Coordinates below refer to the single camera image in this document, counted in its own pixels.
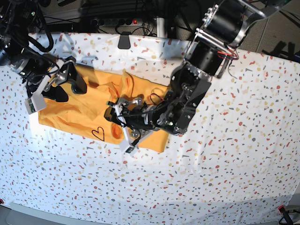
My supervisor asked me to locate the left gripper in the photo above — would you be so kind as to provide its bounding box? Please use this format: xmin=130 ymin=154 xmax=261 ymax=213
xmin=104 ymin=97 xmax=154 ymax=156

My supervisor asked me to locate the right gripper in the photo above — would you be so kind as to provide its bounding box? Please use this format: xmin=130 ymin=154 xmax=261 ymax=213
xmin=24 ymin=60 xmax=87 ymax=114

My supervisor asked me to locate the yellow orange T-shirt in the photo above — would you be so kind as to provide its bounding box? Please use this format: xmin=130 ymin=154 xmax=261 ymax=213
xmin=38 ymin=64 xmax=167 ymax=144

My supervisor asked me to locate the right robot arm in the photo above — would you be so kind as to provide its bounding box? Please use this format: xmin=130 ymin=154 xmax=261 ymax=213
xmin=0 ymin=0 xmax=87 ymax=114

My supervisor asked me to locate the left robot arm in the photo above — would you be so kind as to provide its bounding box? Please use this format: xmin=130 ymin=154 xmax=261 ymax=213
xmin=105 ymin=0 xmax=287 ymax=154

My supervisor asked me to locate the black table clamp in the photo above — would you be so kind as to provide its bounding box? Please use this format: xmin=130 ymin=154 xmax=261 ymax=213
xmin=118 ymin=31 xmax=131 ymax=50

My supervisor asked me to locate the white power strip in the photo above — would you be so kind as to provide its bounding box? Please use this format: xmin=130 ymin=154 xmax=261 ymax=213
xmin=90 ymin=18 xmax=143 ymax=27

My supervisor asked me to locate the white terrazzo pattern tablecloth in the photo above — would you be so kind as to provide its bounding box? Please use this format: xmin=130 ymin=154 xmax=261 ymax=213
xmin=0 ymin=32 xmax=300 ymax=225

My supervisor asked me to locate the red black clamp right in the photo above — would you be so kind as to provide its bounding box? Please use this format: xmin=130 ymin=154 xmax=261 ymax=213
xmin=278 ymin=205 xmax=293 ymax=225

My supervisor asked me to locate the white aluminium frame post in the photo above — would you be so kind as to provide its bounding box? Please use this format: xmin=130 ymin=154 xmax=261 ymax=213
xmin=156 ymin=17 xmax=167 ymax=38

